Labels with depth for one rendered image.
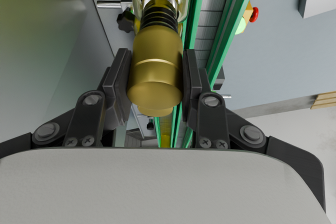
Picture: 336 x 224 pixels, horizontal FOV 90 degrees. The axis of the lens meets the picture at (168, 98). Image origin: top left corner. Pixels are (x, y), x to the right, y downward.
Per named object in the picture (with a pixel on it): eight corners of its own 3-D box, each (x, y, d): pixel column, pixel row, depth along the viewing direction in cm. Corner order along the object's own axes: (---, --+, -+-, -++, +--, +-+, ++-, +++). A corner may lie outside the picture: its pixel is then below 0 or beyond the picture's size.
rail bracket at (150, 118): (138, 96, 69) (134, 127, 63) (155, 96, 69) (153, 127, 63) (139, 101, 73) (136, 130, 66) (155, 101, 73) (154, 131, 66)
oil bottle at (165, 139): (161, 135, 111) (159, 182, 97) (169, 135, 111) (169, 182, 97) (161, 137, 116) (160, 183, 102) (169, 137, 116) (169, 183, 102)
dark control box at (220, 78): (203, 62, 70) (205, 79, 65) (222, 63, 70) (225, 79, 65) (199, 75, 77) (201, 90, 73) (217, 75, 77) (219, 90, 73)
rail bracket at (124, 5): (103, -32, 31) (84, 13, 24) (141, -31, 31) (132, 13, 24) (110, -9, 34) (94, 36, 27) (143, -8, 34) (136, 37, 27)
